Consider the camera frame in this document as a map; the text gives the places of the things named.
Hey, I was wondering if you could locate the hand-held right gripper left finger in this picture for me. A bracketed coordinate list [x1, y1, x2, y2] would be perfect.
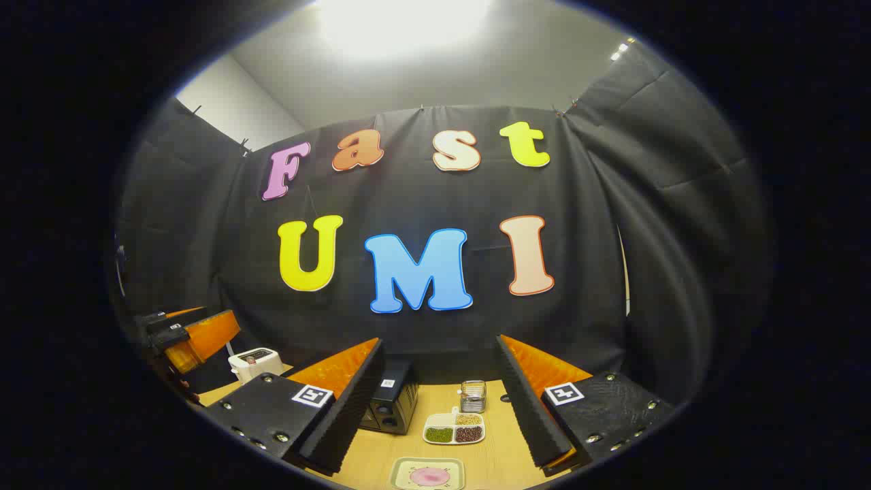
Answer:
[202, 337, 387, 477]

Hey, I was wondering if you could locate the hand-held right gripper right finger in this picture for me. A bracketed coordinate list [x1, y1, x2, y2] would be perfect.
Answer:
[495, 333, 676, 477]

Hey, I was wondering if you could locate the black electric oven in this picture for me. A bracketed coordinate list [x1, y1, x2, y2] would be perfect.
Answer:
[359, 361, 420, 436]

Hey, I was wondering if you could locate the clear glass jar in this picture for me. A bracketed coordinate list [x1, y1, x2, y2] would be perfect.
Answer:
[460, 380, 487, 414]

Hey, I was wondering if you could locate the white toaster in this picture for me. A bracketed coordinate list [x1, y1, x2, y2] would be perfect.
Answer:
[228, 347, 284, 383]

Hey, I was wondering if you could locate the divided plate of beans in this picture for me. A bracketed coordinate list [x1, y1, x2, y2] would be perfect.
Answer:
[423, 408, 487, 446]

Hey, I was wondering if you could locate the black backdrop cloth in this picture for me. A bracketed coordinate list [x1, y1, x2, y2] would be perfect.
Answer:
[112, 44, 773, 409]

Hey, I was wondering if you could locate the large ceiling light panel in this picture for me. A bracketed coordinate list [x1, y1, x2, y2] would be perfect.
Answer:
[313, 0, 497, 62]

